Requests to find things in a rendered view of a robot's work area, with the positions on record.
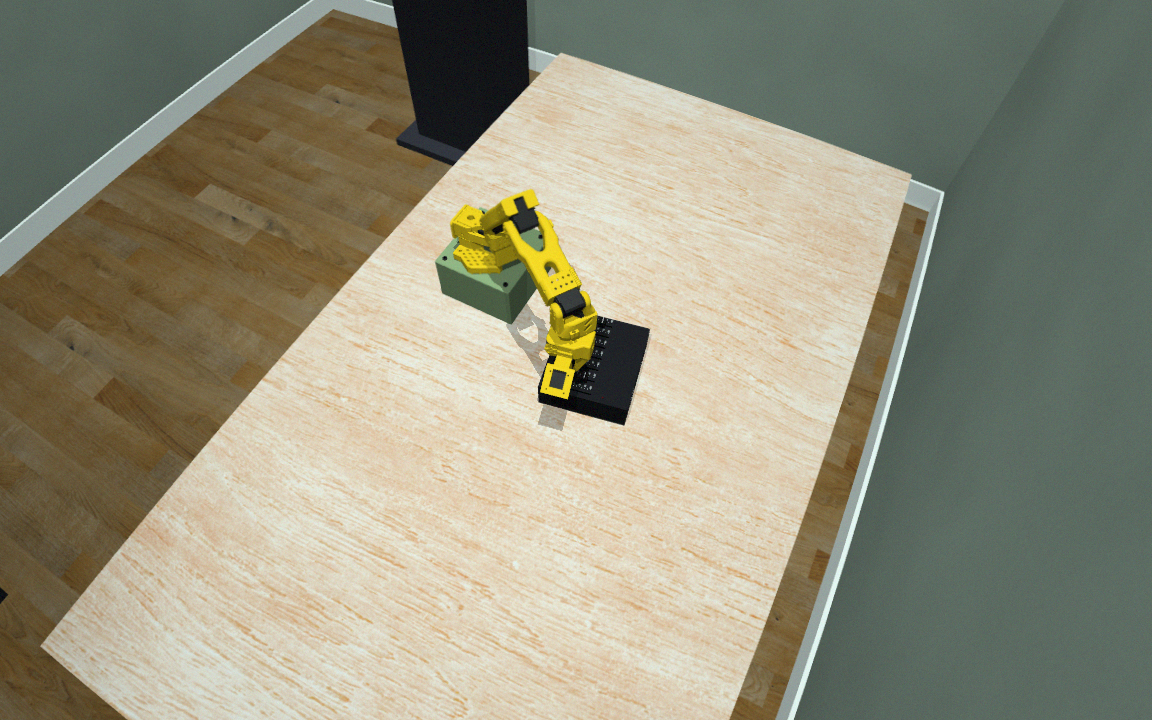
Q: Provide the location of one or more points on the black lighting desk panel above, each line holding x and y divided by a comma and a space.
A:
603, 386

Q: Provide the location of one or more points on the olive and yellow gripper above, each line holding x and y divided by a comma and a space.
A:
558, 377

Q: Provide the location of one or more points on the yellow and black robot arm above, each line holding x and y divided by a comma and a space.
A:
571, 312

